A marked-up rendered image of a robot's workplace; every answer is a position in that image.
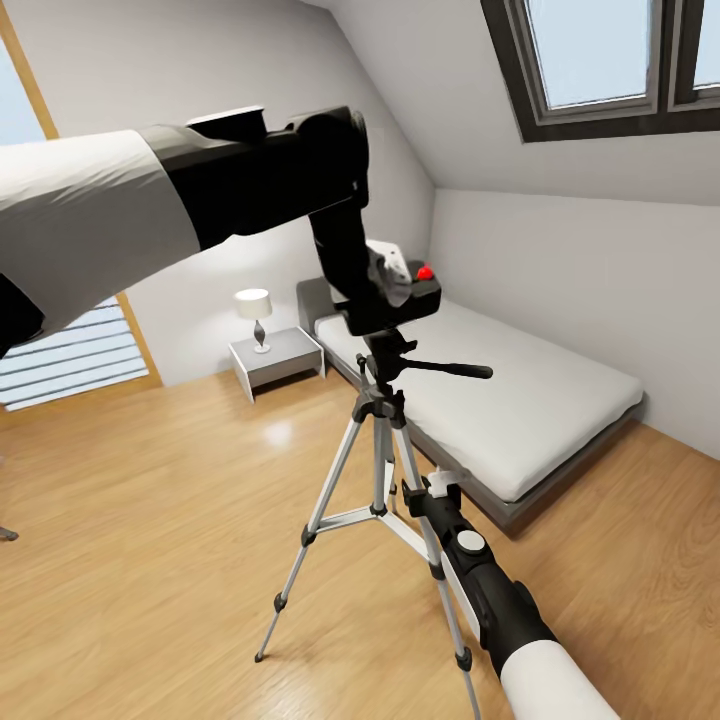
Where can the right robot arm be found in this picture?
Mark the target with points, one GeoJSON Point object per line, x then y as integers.
{"type": "Point", "coordinates": [539, 677]}

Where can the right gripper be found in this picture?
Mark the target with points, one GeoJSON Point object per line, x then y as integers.
{"type": "Point", "coordinates": [422, 503]}

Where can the camera tripod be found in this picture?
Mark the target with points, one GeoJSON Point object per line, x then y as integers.
{"type": "Point", "coordinates": [385, 364]}

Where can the fixed window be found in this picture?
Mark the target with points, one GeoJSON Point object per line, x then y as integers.
{"type": "Point", "coordinates": [587, 69]}
{"type": "Point", "coordinates": [102, 354]}

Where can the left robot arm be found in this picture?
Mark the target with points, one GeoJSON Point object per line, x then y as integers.
{"type": "Point", "coordinates": [83, 219]}

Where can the digital camera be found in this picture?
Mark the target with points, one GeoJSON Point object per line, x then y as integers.
{"type": "Point", "coordinates": [424, 300]}

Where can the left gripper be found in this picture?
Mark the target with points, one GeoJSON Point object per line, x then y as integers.
{"type": "Point", "coordinates": [345, 267]}

